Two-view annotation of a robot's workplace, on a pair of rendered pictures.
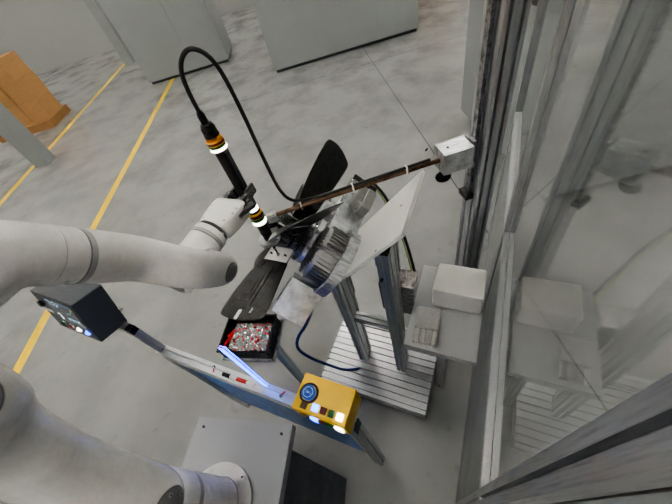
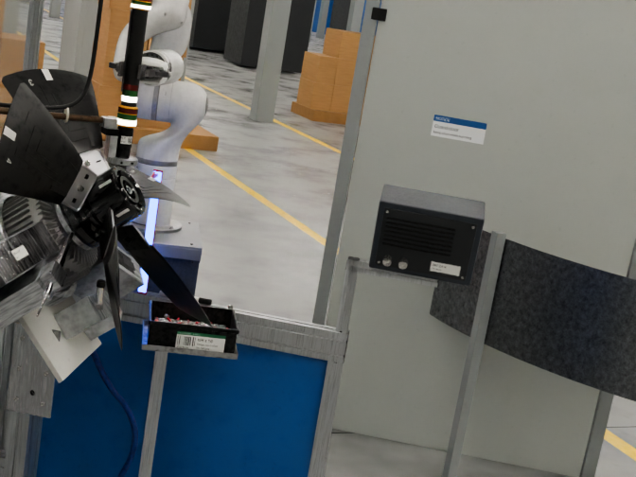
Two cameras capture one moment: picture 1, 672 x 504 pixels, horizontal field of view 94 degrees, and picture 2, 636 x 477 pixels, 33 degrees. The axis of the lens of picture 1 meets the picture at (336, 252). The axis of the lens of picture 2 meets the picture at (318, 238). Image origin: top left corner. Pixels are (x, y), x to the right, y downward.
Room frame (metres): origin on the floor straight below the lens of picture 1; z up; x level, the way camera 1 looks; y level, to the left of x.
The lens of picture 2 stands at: (3.03, -0.63, 1.70)
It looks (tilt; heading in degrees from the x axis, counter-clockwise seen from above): 13 degrees down; 149
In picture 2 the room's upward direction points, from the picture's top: 10 degrees clockwise
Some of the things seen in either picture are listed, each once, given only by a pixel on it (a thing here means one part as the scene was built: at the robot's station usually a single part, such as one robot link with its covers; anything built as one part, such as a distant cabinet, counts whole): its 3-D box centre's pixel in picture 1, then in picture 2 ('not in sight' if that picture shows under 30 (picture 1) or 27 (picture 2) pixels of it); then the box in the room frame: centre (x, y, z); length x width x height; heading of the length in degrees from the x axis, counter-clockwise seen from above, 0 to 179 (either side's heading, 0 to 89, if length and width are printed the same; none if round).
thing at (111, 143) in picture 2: (267, 228); (119, 140); (0.77, 0.18, 1.31); 0.09 x 0.07 x 0.10; 90
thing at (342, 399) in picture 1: (327, 403); not in sight; (0.30, 0.16, 1.02); 0.16 x 0.10 x 0.11; 55
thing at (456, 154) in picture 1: (455, 155); not in sight; (0.76, -0.44, 1.35); 0.10 x 0.07 x 0.08; 90
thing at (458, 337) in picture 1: (446, 309); not in sight; (0.54, -0.32, 0.85); 0.36 x 0.24 x 0.03; 145
